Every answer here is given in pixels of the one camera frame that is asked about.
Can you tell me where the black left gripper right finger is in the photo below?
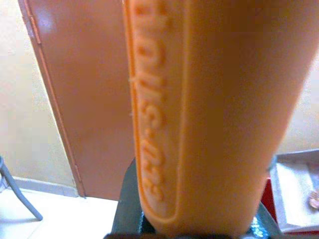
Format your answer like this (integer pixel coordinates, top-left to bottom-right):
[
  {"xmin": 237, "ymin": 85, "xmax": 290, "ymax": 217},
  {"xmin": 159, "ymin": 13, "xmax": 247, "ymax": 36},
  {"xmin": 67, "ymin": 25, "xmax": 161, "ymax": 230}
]
[{"xmin": 245, "ymin": 202, "xmax": 284, "ymax": 237}]

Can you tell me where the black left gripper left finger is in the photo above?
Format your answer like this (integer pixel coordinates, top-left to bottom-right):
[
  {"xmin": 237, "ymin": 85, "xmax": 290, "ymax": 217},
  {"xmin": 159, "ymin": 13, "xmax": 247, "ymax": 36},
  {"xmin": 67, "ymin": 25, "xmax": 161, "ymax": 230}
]
[{"xmin": 111, "ymin": 158, "xmax": 156, "ymax": 237}]

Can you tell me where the orange plastic broom handle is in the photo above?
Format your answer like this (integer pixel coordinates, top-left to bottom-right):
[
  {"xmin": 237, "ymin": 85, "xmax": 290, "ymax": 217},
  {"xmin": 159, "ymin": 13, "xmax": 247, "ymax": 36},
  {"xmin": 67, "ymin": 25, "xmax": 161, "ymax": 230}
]
[{"xmin": 122, "ymin": 0, "xmax": 319, "ymax": 237}]

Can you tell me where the red box with white paper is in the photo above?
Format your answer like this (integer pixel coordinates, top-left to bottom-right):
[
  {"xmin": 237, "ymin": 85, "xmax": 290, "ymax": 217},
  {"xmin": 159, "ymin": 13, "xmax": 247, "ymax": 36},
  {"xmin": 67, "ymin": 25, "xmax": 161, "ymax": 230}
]
[{"xmin": 261, "ymin": 149, "xmax": 319, "ymax": 234}]

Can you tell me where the grey metal chair leg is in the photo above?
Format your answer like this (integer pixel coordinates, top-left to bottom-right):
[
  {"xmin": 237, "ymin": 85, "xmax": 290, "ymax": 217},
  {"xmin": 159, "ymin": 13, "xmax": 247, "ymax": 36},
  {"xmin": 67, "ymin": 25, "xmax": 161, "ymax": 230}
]
[{"xmin": 0, "ymin": 155, "xmax": 43, "ymax": 222}]

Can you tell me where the brown wooden door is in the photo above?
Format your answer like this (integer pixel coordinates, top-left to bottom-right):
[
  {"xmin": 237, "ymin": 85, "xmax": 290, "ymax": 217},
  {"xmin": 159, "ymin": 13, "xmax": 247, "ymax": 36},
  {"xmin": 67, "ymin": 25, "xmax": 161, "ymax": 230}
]
[{"xmin": 17, "ymin": 0, "xmax": 137, "ymax": 201}]

